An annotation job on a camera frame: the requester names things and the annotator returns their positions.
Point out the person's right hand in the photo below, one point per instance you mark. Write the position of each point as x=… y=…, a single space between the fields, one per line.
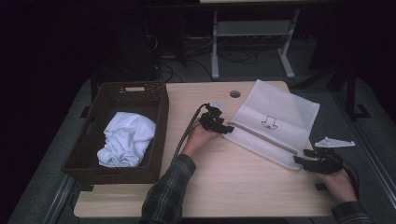
x=339 y=185

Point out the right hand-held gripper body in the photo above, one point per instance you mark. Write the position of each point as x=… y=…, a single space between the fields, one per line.
x=327 y=161

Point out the person's left hand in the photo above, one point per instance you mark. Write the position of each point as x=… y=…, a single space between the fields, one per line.
x=197 y=138

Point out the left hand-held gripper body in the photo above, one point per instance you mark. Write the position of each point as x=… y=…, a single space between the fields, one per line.
x=210 y=119

